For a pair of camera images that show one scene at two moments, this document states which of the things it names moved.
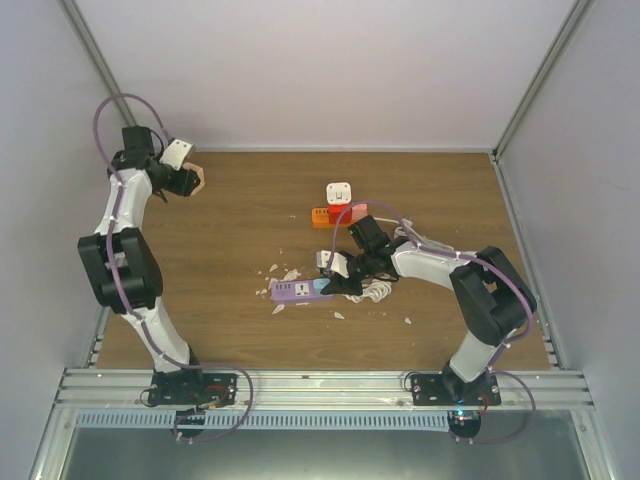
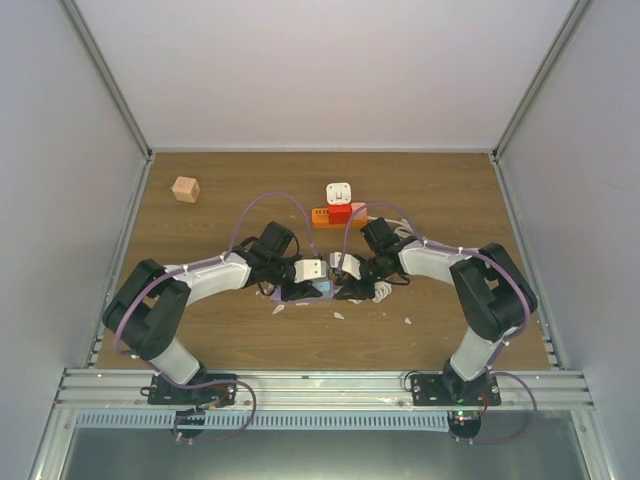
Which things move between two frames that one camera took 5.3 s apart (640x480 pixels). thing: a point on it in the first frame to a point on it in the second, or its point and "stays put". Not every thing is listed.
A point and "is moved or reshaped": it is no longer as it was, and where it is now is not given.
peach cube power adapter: x=200 y=172 is moved or reshaped
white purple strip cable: x=376 y=291 stays put
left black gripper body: x=181 y=187 to x=277 y=265
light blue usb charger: x=319 y=284 stays put
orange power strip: x=321 y=219 stays put
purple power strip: x=295 y=290 stays put
